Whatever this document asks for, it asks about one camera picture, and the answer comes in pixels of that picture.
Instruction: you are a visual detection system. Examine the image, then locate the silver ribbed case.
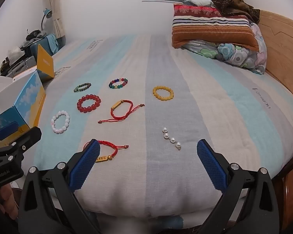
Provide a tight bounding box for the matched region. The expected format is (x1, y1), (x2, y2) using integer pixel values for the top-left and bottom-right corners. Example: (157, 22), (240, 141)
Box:
(0, 56), (37, 76)

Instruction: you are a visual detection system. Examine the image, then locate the teal suitcase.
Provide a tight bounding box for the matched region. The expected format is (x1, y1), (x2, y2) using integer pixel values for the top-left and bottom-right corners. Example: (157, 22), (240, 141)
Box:
(29, 35), (60, 57)

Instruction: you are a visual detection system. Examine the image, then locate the striped red orange pillow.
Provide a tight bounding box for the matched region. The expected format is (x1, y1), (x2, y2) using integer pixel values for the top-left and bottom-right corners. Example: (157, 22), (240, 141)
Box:
(171, 4), (259, 51)

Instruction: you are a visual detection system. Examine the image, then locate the white plastic bag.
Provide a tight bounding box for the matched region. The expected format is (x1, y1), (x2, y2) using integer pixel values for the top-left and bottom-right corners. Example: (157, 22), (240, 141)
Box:
(7, 46), (23, 59)

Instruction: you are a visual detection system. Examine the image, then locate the red cord bracelet gold tube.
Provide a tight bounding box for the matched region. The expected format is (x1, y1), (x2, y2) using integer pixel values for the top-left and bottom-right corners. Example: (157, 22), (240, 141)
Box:
(98, 99), (145, 124)

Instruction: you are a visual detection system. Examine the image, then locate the teal cloth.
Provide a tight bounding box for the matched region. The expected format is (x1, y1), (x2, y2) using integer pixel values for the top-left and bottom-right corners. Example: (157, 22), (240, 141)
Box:
(45, 34), (59, 54)

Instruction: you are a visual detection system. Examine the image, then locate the yellow bead bracelet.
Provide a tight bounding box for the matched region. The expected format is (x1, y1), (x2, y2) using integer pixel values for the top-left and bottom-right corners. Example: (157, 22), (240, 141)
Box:
(153, 86), (174, 101)

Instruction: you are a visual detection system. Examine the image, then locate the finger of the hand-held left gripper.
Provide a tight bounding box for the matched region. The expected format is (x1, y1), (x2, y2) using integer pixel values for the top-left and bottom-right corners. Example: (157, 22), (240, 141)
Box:
(2, 126), (42, 154)
(0, 121), (18, 141)

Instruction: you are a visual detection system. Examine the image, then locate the grey pillow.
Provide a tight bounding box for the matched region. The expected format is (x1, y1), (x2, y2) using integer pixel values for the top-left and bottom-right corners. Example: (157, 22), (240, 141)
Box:
(186, 0), (215, 7)

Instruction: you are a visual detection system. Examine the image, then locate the striped bed sheet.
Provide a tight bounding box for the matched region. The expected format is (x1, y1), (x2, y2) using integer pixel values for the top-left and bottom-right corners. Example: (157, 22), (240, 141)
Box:
(27, 34), (293, 222)

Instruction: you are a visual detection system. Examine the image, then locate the black bag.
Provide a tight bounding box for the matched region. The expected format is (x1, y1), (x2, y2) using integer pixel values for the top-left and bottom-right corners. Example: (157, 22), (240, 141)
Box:
(26, 30), (48, 41)

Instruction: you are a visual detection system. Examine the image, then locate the blue desk lamp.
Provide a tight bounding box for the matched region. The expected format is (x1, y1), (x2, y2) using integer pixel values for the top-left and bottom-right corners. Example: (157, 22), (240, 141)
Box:
(41, 8), (52, 31)

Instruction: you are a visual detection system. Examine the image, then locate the white bead bracelet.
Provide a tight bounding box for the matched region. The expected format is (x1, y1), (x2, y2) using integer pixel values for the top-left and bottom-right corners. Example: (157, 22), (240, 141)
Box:
(51, 110), (70, 134)

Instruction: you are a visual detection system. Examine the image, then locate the brown blanket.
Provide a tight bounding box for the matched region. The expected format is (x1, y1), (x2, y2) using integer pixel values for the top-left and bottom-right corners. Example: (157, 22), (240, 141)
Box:
(203, 0), (260, 25)

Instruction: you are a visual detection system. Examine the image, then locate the pearl bead strand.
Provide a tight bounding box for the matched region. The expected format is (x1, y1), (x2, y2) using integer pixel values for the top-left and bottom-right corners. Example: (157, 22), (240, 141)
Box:
(162, 127), (182, 151)

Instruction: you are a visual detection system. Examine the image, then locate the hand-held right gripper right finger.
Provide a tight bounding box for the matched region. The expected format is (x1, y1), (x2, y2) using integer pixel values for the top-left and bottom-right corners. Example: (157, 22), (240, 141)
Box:
(197, 139), (284, 234)

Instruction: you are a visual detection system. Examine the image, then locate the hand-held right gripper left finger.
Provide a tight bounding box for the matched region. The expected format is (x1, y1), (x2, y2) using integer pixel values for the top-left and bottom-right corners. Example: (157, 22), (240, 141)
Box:
(17, 139), (103, 234)

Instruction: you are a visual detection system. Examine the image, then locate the green brown bead bracelet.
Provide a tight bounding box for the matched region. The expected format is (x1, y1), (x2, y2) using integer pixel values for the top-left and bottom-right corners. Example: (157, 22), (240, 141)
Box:
(74, 82), (92, 93)

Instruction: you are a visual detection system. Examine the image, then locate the white cardboard box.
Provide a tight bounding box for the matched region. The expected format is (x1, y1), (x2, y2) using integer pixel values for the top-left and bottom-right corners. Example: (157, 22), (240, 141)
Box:
(13, 66), (38, 81)

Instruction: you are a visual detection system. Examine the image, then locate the floral quilt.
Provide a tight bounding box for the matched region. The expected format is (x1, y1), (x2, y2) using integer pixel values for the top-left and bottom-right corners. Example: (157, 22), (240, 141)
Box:
(181, 22), (268, 75)

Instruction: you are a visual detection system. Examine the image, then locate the red bead bracelet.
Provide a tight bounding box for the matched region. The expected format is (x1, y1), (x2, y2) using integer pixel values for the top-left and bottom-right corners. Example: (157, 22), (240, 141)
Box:
(77, 94), (102, 113)

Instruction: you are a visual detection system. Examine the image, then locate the blue and yellow cardboard box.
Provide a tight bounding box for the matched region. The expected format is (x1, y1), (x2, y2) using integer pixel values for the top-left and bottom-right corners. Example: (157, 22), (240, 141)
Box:
(0, 44), (54, 149)

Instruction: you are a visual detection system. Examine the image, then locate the person's left hand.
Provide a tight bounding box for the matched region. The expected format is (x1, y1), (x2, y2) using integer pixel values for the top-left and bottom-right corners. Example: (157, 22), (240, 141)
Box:
(0, 183), (19, 220)

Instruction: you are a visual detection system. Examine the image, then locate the beige curtain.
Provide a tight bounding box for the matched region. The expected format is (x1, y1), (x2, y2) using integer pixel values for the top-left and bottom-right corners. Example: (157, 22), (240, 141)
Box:
(44, 0), (66, 38)

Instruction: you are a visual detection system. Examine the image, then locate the red cord bracelet gold bar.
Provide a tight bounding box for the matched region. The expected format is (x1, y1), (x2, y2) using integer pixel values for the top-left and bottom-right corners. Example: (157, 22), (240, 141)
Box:
(95, 140), (129, 163)

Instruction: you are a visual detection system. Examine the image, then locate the multicolour bead bracelet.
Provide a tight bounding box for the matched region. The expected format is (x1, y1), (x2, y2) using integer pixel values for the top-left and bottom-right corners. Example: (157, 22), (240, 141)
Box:
(109, 77), (128, 90)

